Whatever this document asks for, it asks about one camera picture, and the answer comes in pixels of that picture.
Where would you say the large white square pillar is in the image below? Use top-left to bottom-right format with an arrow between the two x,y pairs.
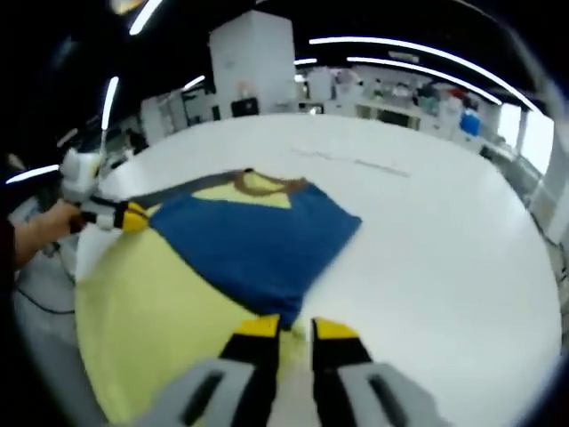
208,9 -> 298,117

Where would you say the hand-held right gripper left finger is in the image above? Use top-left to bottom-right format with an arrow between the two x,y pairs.
132,313 -> 282,427

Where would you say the white shelf counter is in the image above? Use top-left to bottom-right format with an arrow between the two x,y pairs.
355,101 -> 423,130

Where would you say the person's left hand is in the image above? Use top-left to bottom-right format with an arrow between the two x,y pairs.
33,199 -> 86,250

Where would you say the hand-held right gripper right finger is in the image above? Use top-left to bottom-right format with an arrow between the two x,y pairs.
309,317 -> 441,427

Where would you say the black cable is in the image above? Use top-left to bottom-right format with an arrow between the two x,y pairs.
17,248 -> 76,312

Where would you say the white cabinet unit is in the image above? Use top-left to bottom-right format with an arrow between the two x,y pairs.
140,93 -> 188,139

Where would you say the blue container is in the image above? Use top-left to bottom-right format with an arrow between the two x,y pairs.
460,110 -> 484,137

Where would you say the yellow and blue garment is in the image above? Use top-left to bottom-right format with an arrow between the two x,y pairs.
73,167 -> 364,426

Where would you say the black box at pillar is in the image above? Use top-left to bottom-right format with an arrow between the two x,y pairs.
230,96 -> 260,118

